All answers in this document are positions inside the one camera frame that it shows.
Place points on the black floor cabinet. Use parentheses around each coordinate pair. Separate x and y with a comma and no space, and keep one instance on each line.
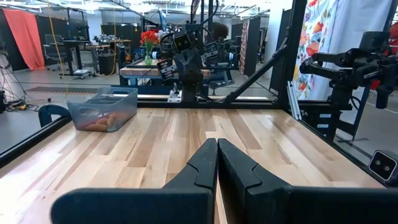
(107,63)

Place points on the white curtain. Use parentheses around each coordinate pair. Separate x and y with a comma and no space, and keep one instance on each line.
(351,18)

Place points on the white metal mounting bracket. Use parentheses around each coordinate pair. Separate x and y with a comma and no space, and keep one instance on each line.
(174,97)

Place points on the wooden top background table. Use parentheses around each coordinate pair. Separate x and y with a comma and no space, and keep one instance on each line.
(140,72)

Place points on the orange curtain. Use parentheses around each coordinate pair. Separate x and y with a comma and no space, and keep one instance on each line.
(25,37)

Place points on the green glass vase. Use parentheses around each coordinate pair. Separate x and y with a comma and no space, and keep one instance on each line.
(148,59)

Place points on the blue office chair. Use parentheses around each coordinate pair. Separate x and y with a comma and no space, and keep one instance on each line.
(220,81)

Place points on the floral print curtain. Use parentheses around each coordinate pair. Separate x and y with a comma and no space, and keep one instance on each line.
(317,37)

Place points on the red flower bouquet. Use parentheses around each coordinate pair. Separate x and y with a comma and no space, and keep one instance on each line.
(149,37)

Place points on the black background robot arm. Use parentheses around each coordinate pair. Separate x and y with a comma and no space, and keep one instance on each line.
(348,67)

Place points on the silver metal bracket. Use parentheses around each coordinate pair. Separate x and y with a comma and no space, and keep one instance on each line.
(293,101)

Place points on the person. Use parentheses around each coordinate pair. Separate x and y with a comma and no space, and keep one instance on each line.
(220,31)

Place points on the black aluminium table frame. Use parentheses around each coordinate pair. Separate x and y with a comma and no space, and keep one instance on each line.
(292,62)

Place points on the black background desk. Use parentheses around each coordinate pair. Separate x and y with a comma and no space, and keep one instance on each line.
(74,43)

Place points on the black office chair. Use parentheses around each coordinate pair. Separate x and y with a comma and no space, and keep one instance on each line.
(54,46)

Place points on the black table clamp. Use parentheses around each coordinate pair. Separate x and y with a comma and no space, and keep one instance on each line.
(49,109)

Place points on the grey translucent plastic bin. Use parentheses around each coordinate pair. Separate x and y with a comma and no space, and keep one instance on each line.
(124,105)

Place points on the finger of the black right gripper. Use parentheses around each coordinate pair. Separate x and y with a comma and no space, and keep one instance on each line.
(183,59)
(191,59)

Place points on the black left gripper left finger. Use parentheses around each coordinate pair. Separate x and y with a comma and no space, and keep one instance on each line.
(140,207)

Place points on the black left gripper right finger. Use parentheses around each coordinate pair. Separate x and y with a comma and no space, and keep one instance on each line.
(295,207)

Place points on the black table-level camera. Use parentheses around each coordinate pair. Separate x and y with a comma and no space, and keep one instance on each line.
(383,165)

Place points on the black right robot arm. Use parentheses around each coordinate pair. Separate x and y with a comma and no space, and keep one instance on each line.
(190,90)

